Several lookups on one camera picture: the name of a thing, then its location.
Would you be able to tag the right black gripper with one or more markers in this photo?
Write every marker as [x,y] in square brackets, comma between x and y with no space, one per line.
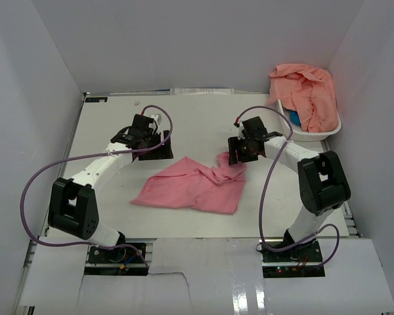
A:
[234,144]

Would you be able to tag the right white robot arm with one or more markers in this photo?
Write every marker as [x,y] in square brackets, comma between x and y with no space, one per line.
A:
[323,186]

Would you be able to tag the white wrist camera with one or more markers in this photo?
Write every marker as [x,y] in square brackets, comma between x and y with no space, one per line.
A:
[239,125]
[157,118]

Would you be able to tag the pink t shirt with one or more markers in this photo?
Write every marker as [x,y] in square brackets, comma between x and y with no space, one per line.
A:
[189,184]

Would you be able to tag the salmon orange t shirt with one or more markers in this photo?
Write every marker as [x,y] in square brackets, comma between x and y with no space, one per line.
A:
[310,92]

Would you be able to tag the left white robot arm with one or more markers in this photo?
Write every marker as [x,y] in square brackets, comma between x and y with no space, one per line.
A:
[73,206]

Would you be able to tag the white plastic basket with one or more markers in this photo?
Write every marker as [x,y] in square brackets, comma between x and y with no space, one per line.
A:
[298,133]

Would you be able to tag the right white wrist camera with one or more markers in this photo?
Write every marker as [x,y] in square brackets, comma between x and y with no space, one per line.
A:
[239,125]

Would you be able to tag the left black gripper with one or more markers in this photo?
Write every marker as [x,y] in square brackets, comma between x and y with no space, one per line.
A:
[163,151]

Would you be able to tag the black label sticker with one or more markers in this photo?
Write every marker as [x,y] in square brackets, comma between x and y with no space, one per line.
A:
[96,99]

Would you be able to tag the blue cloth in basket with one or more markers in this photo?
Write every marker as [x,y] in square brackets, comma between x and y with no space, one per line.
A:
[294,118]

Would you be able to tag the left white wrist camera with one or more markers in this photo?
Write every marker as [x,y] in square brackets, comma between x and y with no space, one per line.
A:
[157,118]

